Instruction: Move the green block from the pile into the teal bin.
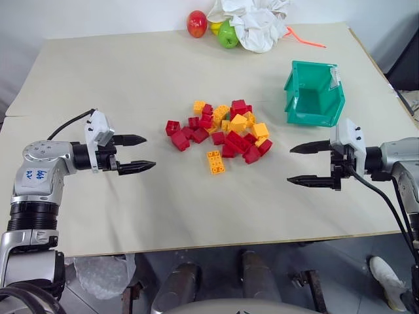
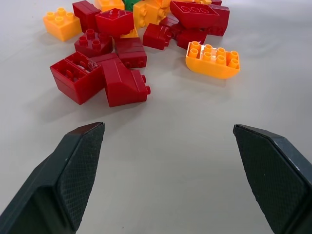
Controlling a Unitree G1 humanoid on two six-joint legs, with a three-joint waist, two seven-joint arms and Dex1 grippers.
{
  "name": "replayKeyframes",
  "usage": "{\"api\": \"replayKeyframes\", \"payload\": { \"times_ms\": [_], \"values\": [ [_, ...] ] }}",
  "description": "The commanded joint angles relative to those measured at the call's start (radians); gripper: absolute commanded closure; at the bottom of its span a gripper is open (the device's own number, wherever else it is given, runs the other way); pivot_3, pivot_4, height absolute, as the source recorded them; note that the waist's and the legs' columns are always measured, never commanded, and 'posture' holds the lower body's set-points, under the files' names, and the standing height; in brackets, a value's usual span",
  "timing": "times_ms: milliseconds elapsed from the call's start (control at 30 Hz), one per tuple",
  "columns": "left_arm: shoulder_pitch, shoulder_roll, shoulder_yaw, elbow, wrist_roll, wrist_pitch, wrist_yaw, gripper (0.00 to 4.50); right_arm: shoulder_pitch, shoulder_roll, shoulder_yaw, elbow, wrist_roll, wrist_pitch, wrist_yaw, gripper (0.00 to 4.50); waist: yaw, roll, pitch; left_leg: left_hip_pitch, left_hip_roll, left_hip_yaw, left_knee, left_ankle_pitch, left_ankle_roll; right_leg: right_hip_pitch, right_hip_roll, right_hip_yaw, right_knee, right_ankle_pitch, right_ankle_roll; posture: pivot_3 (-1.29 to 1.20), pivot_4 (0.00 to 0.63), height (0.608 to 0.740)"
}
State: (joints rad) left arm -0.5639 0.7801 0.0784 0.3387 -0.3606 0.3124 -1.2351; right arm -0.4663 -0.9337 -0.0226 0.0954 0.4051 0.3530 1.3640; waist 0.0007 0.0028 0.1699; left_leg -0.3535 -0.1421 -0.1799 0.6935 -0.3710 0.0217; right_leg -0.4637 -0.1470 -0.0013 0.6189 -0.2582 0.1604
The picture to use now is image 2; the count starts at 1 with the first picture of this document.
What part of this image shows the yellow curved brick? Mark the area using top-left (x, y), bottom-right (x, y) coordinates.
top-left (185, 40), bottom-right (241, 80)

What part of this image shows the yellow square brick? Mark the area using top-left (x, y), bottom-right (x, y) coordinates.
top-left (42, 7), bottom-right (82, 42)

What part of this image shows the red upturned square block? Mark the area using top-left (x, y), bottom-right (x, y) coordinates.
top-left (95, 8), bottom-right (135, 39)

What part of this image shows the red curved small block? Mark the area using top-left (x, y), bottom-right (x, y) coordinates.
top-left (142, 23), bottom-right (171, 51)

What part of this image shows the red hollow upturned block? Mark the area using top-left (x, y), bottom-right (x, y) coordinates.
top-left (49, 51), bottom-right (105, 105)

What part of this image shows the green block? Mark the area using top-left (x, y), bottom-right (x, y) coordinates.
top-left (123, 0), bottom-right (142, 11)

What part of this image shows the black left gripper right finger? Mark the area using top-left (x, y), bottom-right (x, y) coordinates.
top-left (233, 124), bottom-right (312, 234)

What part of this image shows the red square four-stud block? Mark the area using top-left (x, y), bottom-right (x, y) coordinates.
top-left (74, 29), bottom-right (113, 59)

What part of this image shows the large red sloped block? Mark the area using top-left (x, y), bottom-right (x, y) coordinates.
top-left (169, 0), bottom-right (230, 37)

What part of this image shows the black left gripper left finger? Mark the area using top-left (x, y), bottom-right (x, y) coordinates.
top-left (0, 121), bottom-right (106, 234)

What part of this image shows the orange rectangular block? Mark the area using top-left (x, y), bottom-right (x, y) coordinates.
top-left (133, 0), bottom-right (171, 31)

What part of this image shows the red rectangular block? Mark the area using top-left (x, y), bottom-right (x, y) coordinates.
top-left (114, 37), bottom-right (148, 69)
top-left (72, 0), bottom-right (102, 34)

